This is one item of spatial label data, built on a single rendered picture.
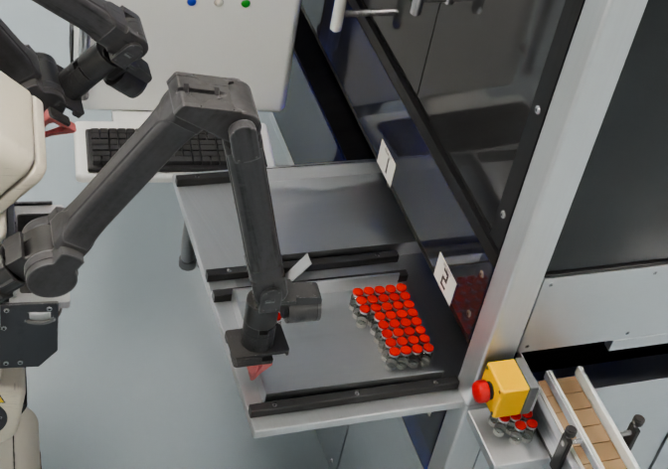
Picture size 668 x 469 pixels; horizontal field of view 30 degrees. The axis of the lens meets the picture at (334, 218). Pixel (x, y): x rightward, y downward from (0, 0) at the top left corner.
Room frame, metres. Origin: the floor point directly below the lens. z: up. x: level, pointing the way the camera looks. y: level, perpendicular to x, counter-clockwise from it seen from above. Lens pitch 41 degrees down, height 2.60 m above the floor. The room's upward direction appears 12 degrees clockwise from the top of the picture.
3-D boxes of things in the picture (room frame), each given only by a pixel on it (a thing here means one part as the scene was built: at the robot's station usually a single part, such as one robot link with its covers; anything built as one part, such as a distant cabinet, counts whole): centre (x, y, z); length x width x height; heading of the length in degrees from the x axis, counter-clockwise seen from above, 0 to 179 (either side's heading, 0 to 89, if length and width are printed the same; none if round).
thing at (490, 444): (1.50, -0.40, 0.87); 0.14 x 0.13 x 0.02; 115
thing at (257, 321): (1.49, 0.08, 1.07); 0.07 x 0.06 x 0.07; 112
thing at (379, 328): (1.66, -0.13, 0.90); 0.18 x 0.02 x 0.05; 24
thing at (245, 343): (1.49, 0.09, 1.01); 0.10 x 0.07 x 0.07; 115
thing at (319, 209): (1.98, 0.00, 0.90); 0.34 x 0.26 x 0.04; 115
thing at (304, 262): (1.75, 0.09, 0.91); 0.14 x 0.03 x 0.06; 114
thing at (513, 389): (1.50, -0.36, 0.99); 0.08 x 0.07 x 0.07; 115
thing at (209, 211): (1.80, -0.01, 0.87); 0.70 x 0.48 x 0.02; 25
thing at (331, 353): (1.63, -0.05, 0.90); 0.34 x 0.26 x 0.04; 114
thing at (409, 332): (1.68, -0.17, 0.90); 0.18 x 0.02 x 0.05; 24
